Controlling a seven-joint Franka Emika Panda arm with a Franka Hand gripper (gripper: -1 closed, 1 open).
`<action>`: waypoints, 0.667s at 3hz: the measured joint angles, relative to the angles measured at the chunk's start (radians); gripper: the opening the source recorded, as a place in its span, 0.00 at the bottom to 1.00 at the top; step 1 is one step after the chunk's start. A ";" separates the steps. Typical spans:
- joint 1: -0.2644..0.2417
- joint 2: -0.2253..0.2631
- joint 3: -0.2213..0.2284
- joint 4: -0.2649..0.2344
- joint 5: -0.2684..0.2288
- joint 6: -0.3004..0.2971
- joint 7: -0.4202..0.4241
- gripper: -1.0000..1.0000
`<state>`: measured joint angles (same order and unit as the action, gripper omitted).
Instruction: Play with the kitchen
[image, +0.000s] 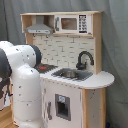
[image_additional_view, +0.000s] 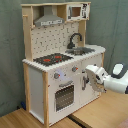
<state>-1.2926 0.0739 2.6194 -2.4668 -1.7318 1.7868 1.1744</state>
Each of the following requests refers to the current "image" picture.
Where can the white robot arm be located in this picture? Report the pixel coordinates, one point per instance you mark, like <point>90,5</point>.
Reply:
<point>17,65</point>

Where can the wooden toy kitchen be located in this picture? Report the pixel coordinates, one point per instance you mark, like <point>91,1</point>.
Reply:
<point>87,97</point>

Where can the grey toy sink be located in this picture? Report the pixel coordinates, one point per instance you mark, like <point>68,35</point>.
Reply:
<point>82,75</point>

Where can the black toy faucet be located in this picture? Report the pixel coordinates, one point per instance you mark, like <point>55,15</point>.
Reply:
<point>82,64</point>

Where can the black toy stovetop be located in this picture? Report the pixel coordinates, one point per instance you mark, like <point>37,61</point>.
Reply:
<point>43,68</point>

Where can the grey ice dispenser panel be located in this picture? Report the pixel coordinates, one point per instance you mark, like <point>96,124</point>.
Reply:
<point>62,105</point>

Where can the toy microwave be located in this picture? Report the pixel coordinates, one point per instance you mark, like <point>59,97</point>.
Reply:
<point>73,24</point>

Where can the grey range hood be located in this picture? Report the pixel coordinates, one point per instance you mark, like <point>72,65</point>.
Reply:
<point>39,27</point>

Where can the grey backdrop curtain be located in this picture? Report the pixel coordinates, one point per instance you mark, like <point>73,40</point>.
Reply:
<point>114,39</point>

